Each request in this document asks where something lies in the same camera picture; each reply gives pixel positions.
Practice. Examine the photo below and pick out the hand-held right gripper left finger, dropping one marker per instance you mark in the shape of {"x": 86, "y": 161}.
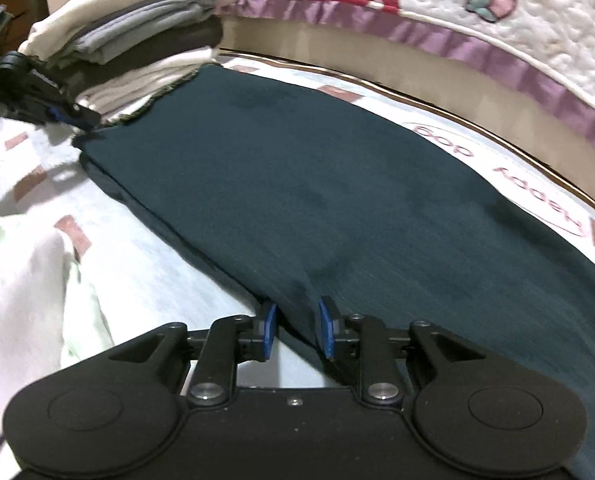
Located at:
{"x": 267, "y": 332}

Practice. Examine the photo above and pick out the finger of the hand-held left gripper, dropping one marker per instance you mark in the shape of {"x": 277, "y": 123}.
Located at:
{"x": 52, "y": 105}

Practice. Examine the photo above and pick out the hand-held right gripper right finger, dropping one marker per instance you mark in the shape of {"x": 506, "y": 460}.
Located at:
{"x": 327, "y": 330}

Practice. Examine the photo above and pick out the dark blue jeans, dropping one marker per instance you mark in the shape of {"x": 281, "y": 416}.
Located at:
{"x": 302, "y": 185}

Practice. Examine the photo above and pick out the cream folded garment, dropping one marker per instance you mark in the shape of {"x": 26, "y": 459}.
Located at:
{"x": 142, "y": 80}

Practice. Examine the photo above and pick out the dark grey folded garment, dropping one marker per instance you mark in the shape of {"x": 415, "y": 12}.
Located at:
{"x": 177, "y": 42}

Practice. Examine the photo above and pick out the checked pink grey mat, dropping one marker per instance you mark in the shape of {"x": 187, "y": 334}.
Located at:
{"x": 142, "y": 260}

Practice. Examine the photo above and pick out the pale green white garment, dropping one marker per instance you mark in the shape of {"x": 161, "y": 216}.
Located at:
{"x": 17, "y": 310}

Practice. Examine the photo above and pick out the beige bed base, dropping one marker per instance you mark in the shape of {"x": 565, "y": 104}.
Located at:
{"x": 377, "y": 55}

